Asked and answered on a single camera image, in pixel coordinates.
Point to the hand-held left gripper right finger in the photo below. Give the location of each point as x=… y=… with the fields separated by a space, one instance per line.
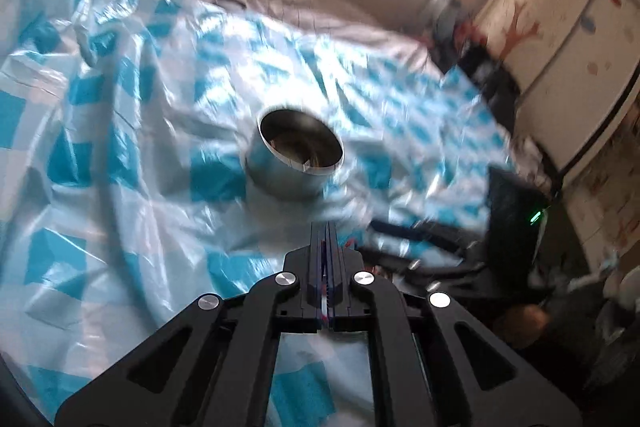
x=334 y=267

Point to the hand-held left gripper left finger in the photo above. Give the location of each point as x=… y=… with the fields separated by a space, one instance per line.
x=317 y=267

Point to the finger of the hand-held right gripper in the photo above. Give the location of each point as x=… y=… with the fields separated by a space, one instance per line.
x=425 y=263
x=425 y=232

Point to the stainless steel bowl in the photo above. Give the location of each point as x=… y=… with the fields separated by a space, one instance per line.
x=280 y=177

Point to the black bag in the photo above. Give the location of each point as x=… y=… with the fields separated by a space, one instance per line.
x=492 y=82

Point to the white wardrobe with stickers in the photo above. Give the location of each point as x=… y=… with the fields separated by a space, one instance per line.
x=560 y=57

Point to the blue white checkered plastic sheet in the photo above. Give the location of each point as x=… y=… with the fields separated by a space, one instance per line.
x=150 y=157

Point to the pile of colourful clothes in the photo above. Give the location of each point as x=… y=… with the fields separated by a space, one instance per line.
x=455 y=24

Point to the tree wall sticker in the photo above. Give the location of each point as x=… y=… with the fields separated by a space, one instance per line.
x=520 y=32

